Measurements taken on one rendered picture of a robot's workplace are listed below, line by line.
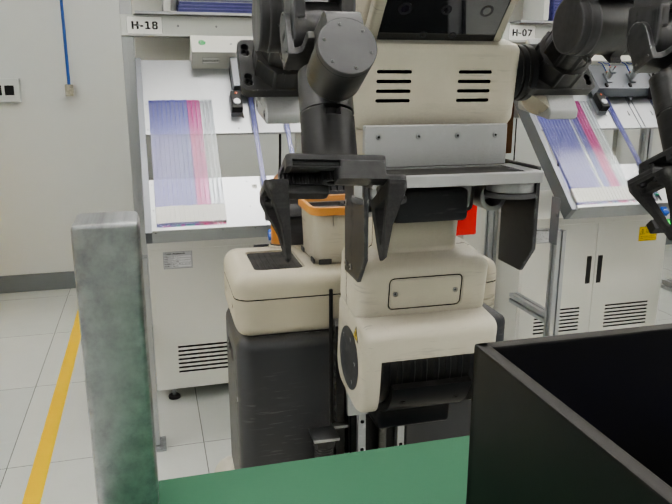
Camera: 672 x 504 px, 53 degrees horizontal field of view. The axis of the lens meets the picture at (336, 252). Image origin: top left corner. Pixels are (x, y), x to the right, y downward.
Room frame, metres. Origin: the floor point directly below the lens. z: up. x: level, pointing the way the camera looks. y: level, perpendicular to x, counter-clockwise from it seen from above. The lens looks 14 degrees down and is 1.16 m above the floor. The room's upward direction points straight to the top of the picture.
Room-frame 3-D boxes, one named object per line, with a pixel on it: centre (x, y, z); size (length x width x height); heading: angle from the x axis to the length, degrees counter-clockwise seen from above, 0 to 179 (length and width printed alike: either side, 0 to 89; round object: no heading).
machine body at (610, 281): (3.07, -1.00, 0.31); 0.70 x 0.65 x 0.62; 105
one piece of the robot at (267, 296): (1.35, -0.05, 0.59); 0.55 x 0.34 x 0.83; 105
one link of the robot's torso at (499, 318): (1.12, -0.18, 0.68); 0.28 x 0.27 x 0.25; 105
